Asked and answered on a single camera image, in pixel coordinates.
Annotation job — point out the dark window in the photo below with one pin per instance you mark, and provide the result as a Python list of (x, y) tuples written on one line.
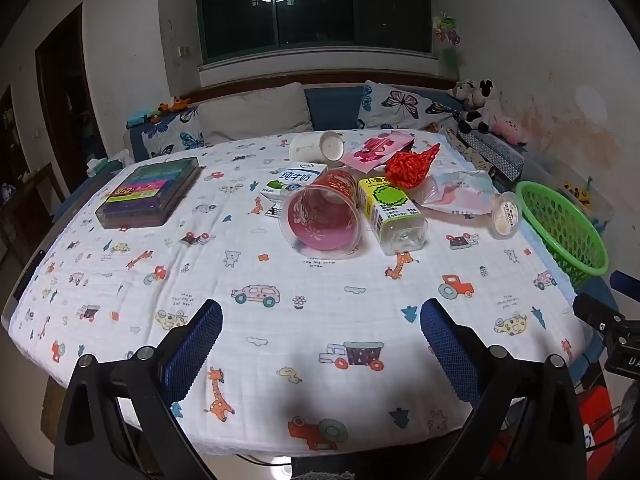
[(310, 15)]

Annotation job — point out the white wall switch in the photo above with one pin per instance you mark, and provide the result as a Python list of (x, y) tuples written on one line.
[(184, 51)]

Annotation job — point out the beige pillow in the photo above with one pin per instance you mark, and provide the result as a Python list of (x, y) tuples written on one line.
[(255, 110)]

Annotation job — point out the dark wooden door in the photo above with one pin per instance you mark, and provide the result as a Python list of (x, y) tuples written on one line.
[(65, 85)]

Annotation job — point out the cartoon printed white blanket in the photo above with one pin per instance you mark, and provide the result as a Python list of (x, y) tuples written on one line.
[(150, 240)]

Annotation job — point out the red foam mesh sleeve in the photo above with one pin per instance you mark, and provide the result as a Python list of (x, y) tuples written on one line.
[(407, 170)]

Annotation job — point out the red plastic object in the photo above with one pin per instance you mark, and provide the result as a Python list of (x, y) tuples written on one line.
[(595, 420)]

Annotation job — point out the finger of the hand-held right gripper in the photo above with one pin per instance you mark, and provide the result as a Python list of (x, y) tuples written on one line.
[(595, 307), (625, 285)]

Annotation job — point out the yellow-green label drink bottle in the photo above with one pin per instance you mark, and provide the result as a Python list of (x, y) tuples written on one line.
[(387, 205)]

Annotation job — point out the small clear pudding cup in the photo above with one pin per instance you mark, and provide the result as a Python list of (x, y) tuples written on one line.
[(506, 215)]

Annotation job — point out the small butterfly print pillow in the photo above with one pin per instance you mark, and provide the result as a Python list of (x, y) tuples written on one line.
[(170, 135)]

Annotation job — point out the white and blue milk carton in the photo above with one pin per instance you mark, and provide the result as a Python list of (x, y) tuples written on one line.
[(295, 177)]

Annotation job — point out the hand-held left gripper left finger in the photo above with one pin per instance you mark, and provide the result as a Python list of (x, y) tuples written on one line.
[(195, 355)]

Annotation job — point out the grey and white plush toy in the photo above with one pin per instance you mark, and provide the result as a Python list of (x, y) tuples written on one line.
[(459, 91)]

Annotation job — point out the white paper cup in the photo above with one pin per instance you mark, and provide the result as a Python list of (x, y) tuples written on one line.
[(312, 146)]

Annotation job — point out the orange plush toy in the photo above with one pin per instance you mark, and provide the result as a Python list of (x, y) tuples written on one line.
[(172, 105)]

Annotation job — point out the green hanging flower decoration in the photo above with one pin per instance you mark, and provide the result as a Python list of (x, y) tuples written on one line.
[(447, 30)]

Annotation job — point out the clear plastic bag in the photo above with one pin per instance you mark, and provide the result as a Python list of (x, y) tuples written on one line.
[(460, 192)]

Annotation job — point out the blue and white patterned cloth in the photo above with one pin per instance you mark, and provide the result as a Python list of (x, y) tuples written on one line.
[(500, 152)]

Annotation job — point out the yellow toy vehicle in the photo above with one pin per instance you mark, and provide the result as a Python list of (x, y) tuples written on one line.
[(575, 192)]

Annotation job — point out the colourful marker box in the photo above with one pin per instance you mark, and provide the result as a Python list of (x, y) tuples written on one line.
[(145, 192)]

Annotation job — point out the green toy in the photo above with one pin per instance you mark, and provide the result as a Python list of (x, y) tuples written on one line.
[(137, 117)]

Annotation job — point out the blue sofa back cushion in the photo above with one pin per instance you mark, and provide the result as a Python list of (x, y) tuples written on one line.
[(332, 105)]

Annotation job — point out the pink snack packet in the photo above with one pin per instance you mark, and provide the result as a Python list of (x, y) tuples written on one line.
[(372, 152)]

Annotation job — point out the pink plush toy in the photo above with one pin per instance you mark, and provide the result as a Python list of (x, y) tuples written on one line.
[(507, 127)]

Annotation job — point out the black and white cow plush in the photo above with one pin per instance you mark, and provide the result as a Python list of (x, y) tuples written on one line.
[(482, 97)]

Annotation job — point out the green plastic basket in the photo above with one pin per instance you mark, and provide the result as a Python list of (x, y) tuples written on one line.
[(587, 272)]

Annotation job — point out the tissue pack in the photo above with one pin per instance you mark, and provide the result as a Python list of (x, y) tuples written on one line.
[(97, 165)]

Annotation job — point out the large butterfly print pillow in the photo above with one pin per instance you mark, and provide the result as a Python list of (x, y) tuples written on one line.
[(405, 107)]

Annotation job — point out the red clear plastic cup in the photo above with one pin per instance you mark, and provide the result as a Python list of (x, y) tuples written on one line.
[(320, 215)]

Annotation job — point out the clear plastic storage box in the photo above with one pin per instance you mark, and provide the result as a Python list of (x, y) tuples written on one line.
[(600, 210)]

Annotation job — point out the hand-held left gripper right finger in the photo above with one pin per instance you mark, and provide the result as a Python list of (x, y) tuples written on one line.
[(450, 350)]

